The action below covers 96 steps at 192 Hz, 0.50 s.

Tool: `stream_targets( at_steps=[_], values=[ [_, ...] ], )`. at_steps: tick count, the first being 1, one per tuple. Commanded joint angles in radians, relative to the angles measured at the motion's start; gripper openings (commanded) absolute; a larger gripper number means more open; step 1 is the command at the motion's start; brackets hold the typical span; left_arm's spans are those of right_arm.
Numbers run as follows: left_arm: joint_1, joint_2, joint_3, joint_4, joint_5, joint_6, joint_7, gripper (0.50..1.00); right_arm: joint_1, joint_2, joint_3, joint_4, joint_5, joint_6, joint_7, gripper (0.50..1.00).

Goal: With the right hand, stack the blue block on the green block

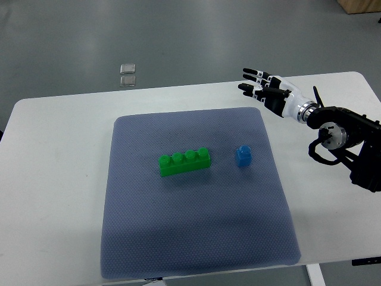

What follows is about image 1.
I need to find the metal floor plate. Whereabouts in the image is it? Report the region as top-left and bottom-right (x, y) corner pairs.
(120, 75), (136, 87)
(120, 63), (136, 74)

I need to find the lower metal floor plate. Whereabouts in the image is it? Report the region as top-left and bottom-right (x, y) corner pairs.
(120, 75), (136, 87)

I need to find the upper metal floor plate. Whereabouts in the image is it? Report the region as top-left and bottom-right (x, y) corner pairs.
(120, 63), (136, 74)

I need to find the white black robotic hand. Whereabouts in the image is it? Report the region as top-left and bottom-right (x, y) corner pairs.
(238, 68), (317, 124)

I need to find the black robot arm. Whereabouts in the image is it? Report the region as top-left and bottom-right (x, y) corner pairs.
(304, 87), (380, 192)

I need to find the blue-grey textured mat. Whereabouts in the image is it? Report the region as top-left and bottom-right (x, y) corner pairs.
(101, 107), (301, 279)

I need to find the green four-stud toy block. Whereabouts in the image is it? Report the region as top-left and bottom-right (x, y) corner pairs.
(158, 147), (211, 177)

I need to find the white table leg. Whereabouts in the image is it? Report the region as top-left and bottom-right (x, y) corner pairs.
(305, 263), (326, 286)

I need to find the black table control panel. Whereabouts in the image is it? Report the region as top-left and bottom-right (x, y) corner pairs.
(351, 257), (381, 266)

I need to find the wooden box corner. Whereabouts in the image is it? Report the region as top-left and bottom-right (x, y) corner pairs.
(337, 0), (380, 14)

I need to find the blue toy block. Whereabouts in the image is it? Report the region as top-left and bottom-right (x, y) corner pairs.
(235, 145), (252, 167)

